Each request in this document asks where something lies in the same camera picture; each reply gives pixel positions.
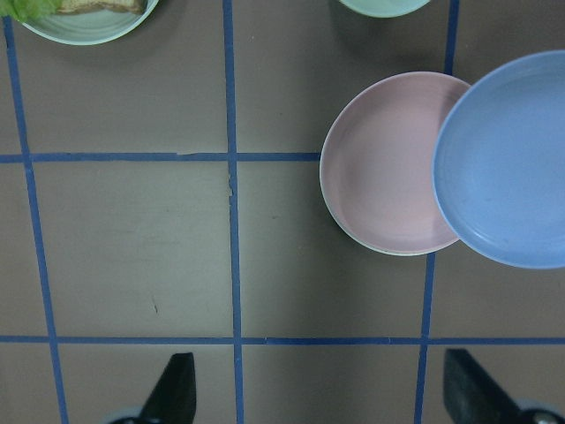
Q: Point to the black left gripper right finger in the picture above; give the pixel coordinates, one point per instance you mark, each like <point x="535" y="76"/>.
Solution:
<point x="471" y="395"/>

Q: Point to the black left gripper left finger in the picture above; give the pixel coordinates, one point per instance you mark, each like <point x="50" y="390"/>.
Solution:
<point x="174" y="398"/>

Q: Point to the blue plate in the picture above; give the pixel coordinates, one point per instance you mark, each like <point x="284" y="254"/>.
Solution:
<point x="498" y="164"/>

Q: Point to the pink plate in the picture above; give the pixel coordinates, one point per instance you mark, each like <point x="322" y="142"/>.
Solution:
<point x="393" y="124"/>

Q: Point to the cream plate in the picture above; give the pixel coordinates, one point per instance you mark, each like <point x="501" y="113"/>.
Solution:
<point x="390" y="212"/>

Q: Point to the green plate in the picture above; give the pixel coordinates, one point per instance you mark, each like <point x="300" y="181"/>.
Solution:
<point x="90" y="28"/>

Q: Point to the green bowl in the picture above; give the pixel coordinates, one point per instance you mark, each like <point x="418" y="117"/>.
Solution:
<point x="384" y="9"/>

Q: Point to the bread slice on plate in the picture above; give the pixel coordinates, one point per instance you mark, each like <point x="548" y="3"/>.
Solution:
<point x="85" y="6"/>

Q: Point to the green lettuce leaf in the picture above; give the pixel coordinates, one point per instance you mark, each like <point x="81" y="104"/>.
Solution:
<point x="25" y="10"/>

